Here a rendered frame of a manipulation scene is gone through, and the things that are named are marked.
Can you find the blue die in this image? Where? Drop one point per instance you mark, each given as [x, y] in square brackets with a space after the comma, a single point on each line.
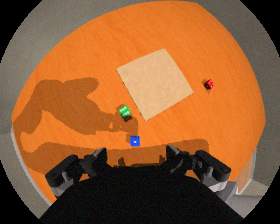
[134, 140]

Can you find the green die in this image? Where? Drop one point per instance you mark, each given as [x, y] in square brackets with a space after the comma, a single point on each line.
[124, 111]

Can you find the tan square mat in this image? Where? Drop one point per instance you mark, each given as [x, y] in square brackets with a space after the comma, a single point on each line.
[154, 82]

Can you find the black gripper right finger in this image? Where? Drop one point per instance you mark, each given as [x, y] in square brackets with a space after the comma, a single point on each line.
[209, 170]

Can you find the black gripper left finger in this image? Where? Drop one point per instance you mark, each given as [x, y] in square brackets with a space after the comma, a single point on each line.
[61, 176]

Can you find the red die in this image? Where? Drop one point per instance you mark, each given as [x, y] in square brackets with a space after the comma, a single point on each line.
[208, 84]

